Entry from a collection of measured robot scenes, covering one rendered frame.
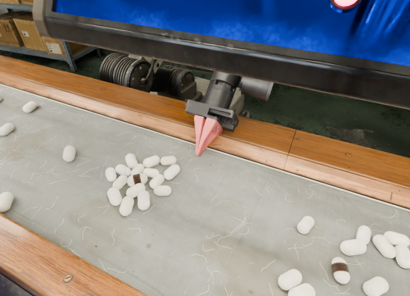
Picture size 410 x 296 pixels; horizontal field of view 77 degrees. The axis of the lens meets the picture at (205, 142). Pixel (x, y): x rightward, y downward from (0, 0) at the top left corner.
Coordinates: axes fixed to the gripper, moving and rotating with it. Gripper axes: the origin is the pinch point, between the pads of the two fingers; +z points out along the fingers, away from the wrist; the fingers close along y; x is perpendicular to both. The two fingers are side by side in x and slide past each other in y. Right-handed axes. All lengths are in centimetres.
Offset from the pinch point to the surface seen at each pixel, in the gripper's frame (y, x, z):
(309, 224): 22.6, -5.0, 5.8
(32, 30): -246, 117, -72
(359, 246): 29.5, -5.7, 6.1
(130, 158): -10.8, -5.3, 5.9
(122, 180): -9.1, -8.0, 9.9
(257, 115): -16, 142, -53
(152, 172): -5.2, -5.5, 6.8
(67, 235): -10.6, -14.1, 20.0
